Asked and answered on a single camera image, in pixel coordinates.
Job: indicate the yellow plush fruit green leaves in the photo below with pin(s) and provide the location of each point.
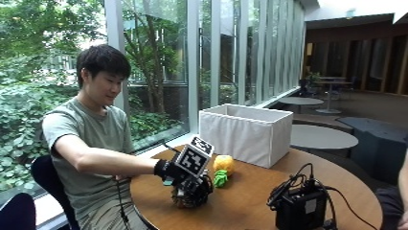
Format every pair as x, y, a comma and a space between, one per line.
224, 163

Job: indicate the dark blue chair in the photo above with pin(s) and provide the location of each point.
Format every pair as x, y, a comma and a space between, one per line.
16, 214
48, 179

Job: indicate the round grey low table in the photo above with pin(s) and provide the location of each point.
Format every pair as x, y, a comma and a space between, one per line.
301, 101
323, 137

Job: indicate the brown spiky ball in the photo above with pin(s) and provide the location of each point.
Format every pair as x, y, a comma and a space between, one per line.
187, 203

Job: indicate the tree trunk outside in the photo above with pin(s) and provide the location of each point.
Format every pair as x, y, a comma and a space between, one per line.
155, 64

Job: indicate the white cube with black markers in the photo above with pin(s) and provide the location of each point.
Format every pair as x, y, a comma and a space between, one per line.
195, 158

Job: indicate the the person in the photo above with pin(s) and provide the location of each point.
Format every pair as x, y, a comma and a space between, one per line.
91, 134

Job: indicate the potted green plant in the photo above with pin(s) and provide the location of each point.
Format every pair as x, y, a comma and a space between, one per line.
313, 80

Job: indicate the white window frame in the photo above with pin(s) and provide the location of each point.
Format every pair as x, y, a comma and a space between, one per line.
193, 64

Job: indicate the black electronics box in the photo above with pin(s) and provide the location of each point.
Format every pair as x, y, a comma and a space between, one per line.
300, 209

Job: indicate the tall round pedestal table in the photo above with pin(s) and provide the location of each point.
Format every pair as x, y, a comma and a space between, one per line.
329, 96

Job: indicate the dark blue upholstered seat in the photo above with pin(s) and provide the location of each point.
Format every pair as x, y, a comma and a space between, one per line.
378, 143

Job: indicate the white fabric storage box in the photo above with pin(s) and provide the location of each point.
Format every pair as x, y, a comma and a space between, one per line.
245, 135

